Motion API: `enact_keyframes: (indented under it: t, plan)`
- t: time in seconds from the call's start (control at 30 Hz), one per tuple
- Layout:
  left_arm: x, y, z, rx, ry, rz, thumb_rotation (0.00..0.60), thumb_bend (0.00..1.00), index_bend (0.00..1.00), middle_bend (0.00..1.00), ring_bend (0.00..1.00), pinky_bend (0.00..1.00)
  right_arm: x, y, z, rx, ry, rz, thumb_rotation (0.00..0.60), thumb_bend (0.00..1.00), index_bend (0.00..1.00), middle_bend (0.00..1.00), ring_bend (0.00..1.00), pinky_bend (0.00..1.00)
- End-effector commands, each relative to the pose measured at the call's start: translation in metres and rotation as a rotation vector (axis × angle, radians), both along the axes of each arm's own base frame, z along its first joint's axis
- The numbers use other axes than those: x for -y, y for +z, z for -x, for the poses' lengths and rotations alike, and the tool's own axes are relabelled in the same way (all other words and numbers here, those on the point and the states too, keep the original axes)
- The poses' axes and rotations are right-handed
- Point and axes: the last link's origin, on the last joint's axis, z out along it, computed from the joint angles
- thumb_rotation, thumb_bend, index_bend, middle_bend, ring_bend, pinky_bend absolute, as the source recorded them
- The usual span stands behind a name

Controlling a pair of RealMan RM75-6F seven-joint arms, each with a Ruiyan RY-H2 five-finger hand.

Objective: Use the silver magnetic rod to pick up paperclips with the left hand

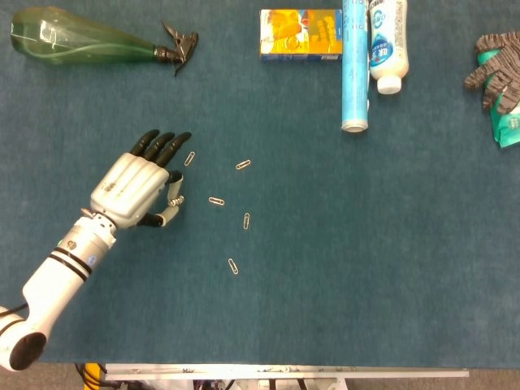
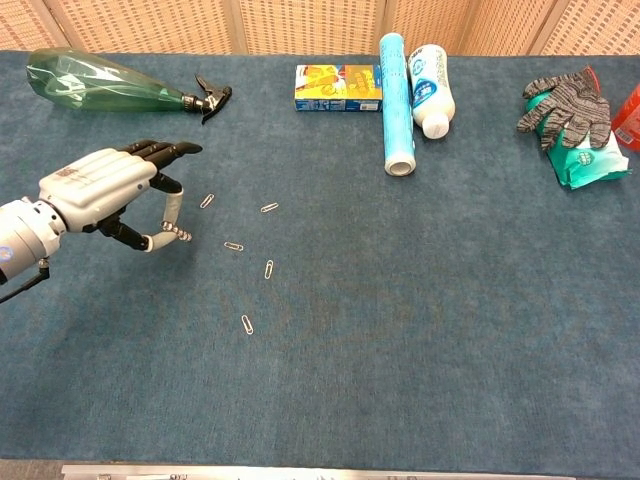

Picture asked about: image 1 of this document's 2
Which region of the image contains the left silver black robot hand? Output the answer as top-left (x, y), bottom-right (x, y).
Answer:
top-left (89, 129), bottom-right (193, 231)

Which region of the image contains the green spray bottle black trigger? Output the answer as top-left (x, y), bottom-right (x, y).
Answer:
top-left (10, 6), bottom-right (200, 78)

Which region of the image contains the orange yellow cardboard box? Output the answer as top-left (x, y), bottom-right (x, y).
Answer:
top-left (259, 8), bottom-right (345, 63)

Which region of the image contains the light blue cylindrical can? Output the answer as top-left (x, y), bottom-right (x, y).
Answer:
top-left (340, 0), bottom-right (371, 134)

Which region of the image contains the white plastic bottle blue label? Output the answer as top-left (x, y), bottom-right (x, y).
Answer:
top-left (366, 0), bottom-right (410, 96)

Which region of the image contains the green wet wipes pack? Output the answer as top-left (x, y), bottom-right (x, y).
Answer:
top-left (474, 47), bottom-right (520, 150)

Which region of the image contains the grey striped knit glove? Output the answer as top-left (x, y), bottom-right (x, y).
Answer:
top-left (463, 31), bottom-right (520, 115)

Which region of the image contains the yellow bracket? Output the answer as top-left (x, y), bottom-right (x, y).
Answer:
top-left (82, 362), bottom-right (102, 390)

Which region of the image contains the aluminium frame rail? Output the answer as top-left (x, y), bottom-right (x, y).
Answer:
top-left (104, 362), bottom-right (470, 381)

